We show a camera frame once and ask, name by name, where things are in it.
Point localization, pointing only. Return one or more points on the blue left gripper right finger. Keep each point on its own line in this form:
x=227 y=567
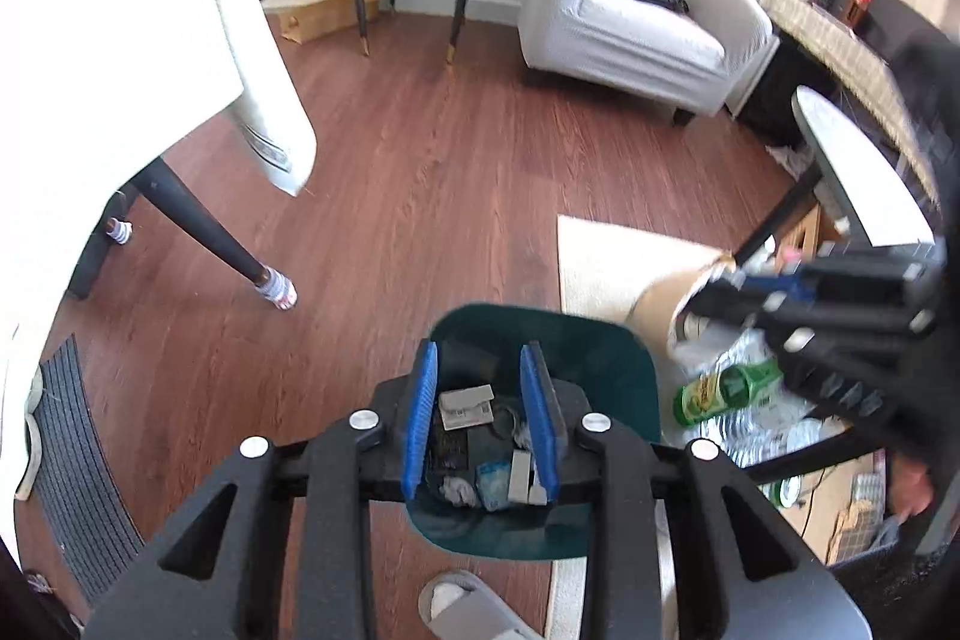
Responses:
x=544 y=417

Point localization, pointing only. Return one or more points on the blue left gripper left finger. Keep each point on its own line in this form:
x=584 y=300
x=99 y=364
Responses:
x=415 y=413

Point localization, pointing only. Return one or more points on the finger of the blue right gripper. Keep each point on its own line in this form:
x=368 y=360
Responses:
x=792 y=286

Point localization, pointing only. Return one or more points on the white SanDisk box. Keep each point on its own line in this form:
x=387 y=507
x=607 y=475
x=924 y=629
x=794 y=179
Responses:
x=466 y=408

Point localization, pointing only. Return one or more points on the blue cartoon tissue pack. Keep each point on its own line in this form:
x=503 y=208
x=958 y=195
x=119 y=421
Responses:
x=492 y=483

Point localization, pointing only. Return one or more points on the cardboard tape roll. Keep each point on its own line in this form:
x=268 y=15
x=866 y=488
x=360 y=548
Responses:
x=658 y=318

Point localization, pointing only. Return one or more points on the black silver tissue pack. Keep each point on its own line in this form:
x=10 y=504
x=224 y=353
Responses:
x=448 y=452

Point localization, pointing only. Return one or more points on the dark green trash bin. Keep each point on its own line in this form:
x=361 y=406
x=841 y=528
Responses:
x=595 y=365

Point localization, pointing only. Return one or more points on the person's right hand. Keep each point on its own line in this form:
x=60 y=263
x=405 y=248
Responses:
x=910 y=488

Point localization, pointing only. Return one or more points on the wooden box under table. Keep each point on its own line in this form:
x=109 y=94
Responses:
x=805 y=238

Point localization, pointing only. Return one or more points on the round grey marble table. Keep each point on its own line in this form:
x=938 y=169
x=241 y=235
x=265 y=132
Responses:
x=880 y=208

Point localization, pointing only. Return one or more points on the green glass bottle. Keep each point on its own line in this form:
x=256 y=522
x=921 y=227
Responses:
x=720 y=390

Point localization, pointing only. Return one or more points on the grey slipper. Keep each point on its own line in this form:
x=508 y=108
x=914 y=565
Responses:
x=457 y=605

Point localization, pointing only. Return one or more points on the beige fringed shelf cloth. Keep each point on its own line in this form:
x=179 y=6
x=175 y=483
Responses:
x=860 y=71

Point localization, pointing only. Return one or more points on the black monitor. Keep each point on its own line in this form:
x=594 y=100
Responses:
x=889 y=25

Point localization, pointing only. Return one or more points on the grey armchair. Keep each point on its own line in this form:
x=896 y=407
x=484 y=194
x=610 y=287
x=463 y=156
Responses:
x=689 y=61

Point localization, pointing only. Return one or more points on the black table leg with sock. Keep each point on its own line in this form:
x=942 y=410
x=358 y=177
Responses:
x=161 y=186

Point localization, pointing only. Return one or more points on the dark striped doormat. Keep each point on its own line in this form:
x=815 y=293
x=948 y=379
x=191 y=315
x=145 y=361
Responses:
x=89 y=521

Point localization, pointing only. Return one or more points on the flat cardboard box on floor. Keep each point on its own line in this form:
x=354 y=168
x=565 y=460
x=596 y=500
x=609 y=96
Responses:
x=317 y=19

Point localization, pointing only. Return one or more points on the white patterned tablecloth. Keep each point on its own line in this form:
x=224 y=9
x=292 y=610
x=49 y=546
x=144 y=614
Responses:
x=92 y=91

